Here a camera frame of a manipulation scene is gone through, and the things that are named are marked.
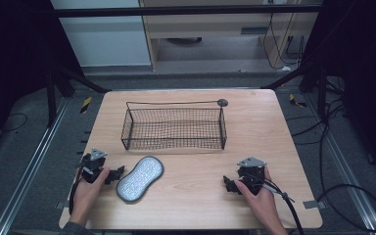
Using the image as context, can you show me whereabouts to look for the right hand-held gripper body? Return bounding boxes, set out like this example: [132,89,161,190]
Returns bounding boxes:
[236,156,268,197]

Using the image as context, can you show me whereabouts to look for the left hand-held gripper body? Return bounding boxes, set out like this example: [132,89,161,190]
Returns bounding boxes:
[78,148,109,184]

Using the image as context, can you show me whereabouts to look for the grey oval scrubbing pad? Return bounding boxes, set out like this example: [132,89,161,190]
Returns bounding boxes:
[115,155,165,205]

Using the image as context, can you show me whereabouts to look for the black wire mesh basket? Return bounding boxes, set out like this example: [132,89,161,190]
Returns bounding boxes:
[120,98,229,152]

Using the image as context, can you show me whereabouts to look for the person's right hand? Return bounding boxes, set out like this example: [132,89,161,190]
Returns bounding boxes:
[234,165,289,235]

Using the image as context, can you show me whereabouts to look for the person's left hand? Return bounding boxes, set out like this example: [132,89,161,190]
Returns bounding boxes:
[69,166,112,227]

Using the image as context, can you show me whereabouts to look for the yellow black striped tape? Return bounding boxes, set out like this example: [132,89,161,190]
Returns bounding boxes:
[79,96,93,115]
[288,93,308,109]

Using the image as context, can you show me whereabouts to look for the black metal stand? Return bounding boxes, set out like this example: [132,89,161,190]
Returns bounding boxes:
[44,63,113,129]
[259,60,329,123]

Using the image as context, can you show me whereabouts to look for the white cabinet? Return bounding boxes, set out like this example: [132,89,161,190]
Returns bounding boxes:
[50,0,152,69]

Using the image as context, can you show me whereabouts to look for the dark curtain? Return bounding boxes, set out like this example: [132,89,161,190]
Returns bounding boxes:
[299,0,376,185]
[0,0,84,161]

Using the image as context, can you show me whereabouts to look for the light wooden desk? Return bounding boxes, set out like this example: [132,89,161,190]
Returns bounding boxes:
[138,0,325,72]

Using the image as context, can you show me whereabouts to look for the black horizontal bar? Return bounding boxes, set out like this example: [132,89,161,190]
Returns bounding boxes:
[52,4,323,19]

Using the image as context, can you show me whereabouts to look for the left hand-held gripper cable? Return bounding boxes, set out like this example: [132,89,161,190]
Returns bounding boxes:
[68,167,83,216]

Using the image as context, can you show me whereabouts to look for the hand-held gripper cable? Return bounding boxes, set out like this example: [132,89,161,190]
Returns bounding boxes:
[254,177,306,235]
[68,167,83,216]

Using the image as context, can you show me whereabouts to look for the right hand-held gripper cable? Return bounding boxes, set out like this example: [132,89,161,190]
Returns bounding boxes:
[254,177,306,235]

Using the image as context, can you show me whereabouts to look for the aluminium floor rail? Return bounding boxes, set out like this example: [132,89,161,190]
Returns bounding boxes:
[0,97,71,235]
[303,93,376,233]

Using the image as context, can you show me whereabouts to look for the thick black floor cable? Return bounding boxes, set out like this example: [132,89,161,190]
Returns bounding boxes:
[287,97,376,233]

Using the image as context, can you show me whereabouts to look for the thin black floor cable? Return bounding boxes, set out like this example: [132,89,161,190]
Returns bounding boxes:
[0,112,29,134]

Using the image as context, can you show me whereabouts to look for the black cables under desk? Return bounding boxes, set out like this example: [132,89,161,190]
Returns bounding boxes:
[261,12,308,71]

